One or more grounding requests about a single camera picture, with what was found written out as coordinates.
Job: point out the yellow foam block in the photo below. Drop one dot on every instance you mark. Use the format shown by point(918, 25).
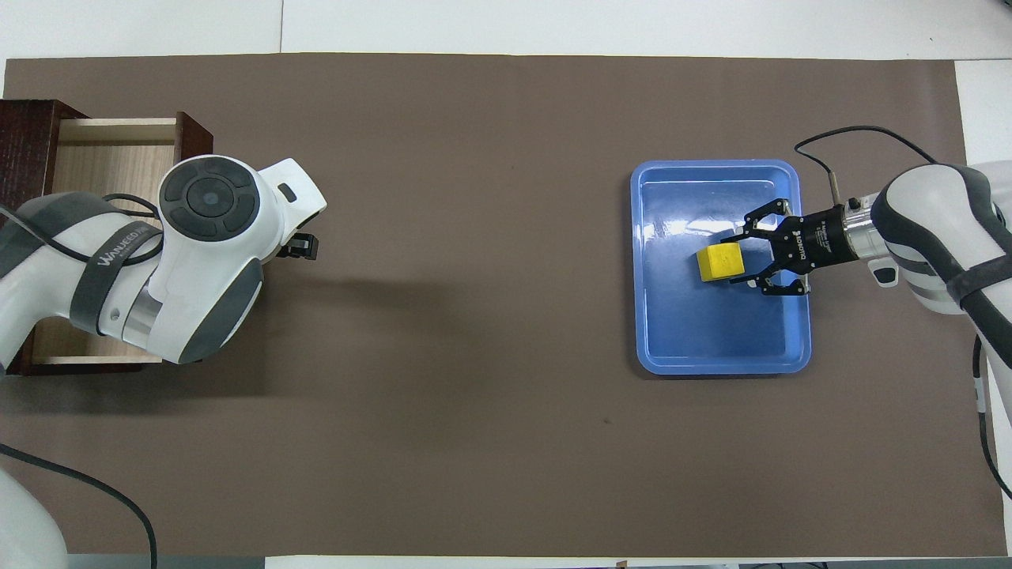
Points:
point(719, 262)

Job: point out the brown table mat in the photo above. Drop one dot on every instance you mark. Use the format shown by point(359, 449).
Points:
point(474, 356)

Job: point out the blue plastic tray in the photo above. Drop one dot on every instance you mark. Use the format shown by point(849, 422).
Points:
point(711, 332)

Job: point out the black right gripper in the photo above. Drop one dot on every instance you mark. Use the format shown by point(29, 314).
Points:
point(814, 241)

